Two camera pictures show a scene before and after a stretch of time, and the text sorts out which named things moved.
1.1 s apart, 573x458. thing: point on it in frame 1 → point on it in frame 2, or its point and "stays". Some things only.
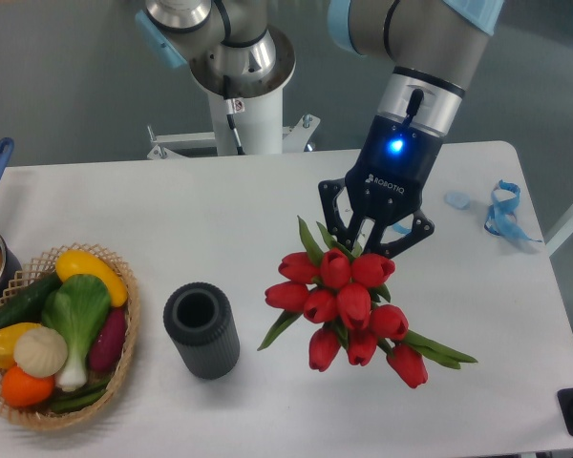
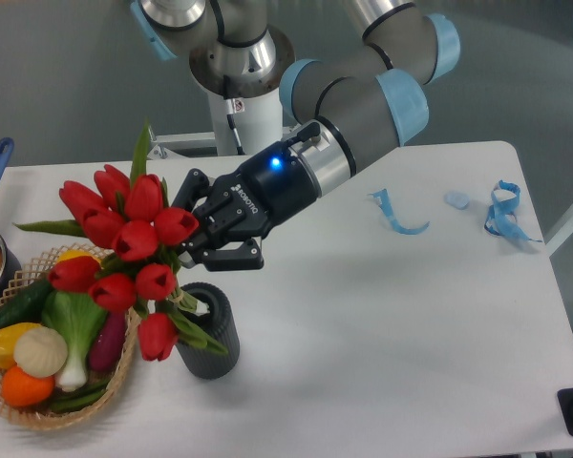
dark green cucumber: x=26 y=307 stays
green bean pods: x=79 y=399 stays
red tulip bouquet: x=341 y=296 → x=128 y=218
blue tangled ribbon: x=501 y=218 stays
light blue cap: x=457 y=198 stays
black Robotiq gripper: x=387 y=184 → x=246 y=203
